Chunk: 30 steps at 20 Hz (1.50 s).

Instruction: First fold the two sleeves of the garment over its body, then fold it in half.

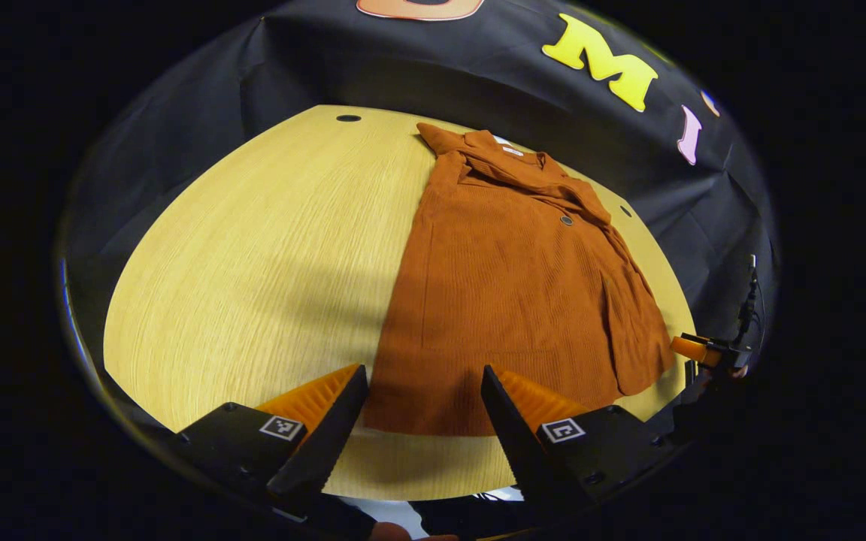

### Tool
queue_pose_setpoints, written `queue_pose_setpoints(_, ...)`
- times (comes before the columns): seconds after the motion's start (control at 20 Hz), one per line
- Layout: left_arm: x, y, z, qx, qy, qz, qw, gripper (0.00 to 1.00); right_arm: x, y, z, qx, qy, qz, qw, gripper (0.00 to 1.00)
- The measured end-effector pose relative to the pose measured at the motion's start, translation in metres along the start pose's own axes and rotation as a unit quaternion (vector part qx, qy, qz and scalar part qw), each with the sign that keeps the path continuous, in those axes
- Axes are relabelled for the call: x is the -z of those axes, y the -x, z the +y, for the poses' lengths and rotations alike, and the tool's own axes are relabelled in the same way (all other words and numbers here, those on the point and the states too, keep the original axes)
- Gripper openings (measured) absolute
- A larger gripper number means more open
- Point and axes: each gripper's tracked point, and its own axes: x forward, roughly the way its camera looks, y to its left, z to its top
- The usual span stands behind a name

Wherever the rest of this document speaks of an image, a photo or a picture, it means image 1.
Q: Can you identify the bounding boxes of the black backdrop cloth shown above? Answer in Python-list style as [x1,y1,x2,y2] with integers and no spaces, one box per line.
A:
[65,0,780,422]

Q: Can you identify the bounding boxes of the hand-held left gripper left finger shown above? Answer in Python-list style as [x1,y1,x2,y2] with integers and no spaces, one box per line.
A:
[174,364,368,519]

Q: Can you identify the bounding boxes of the person's white and black clothing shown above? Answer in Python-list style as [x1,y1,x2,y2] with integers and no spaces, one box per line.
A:
[335,487,525,541]

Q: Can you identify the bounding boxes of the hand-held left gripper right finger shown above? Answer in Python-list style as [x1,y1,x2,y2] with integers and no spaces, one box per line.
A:
[480,364,678,519]

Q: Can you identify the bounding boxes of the orange button-up shirt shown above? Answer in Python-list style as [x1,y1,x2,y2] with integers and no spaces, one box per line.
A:
[362,122,676,438]

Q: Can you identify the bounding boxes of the black cable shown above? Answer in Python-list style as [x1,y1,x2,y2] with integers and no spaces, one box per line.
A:
[737,254,763,346]

